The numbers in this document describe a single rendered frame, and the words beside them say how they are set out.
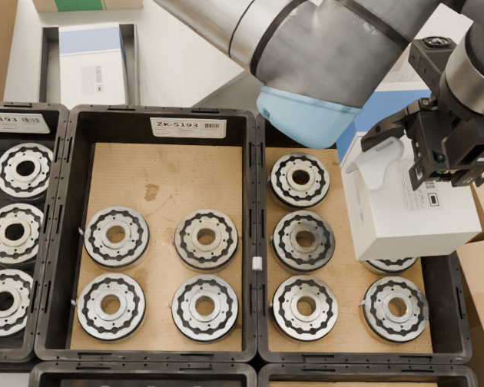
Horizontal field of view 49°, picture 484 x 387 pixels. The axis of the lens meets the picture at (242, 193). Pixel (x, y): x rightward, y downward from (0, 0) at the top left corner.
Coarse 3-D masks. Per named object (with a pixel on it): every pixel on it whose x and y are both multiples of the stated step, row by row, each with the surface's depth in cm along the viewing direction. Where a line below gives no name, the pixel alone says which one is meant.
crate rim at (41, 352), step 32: (64, 160) 82; (64, 192) 80; (256, 224) 80; (256, 256) 78; (256, 288) 76; (256, 320) 74; (64, 352) 71; (96, 352) 72; (128, 352) 72; (160, 352) 72; (192, 352) 72; (224, 352) 72; (256, 352) 73
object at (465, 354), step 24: (264, 120) 87; (264, 144) 85; (264, 168) 84; (264, 192) 82; (264, 216) 81; (264, 240) 79; (264, 264) 78; (456, 264) 79; (264, 288) 76; (456, 288) 79; (264, 312) 76; (456, 312) 76; (264, 336) 74; (264, 360) 72; (288, 360) 72; (312, 360) 73; (336, 360) 73; (360, 360) 73; (384, 360) 73; (408, 360) 75; (432, 360) 73; (456, 360) 74
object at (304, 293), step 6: (300, 294) 83; (306, 294) 83; (312, 294) 83; (294, 300) 82; (318, 300) 82; (294, 306) 82; (318, 306) 82; (294, 312) 81; (318, 312) 82; (300, 318) 81; (306, 318) 81; (312, 318) 81
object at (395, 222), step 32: (384, 96) 66; (416, 96) 66; (352, 128) 65; (352, 192) 67; (384, 192) 61; (416, 192) 61; (448, 192) 61; (352, 224) 67; (384, 224) 59; (416, 224) 59; (448, 224) 59; (384, 256) 66
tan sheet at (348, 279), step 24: (336, 168) 96; (336, 192) 94; (336, 216) 92; (336, 240) 90; (336, 264) 89; (360, 264) 89; (336, 288) 87; (360, 288) 87; (336, 336) 84; (360, 336) 84
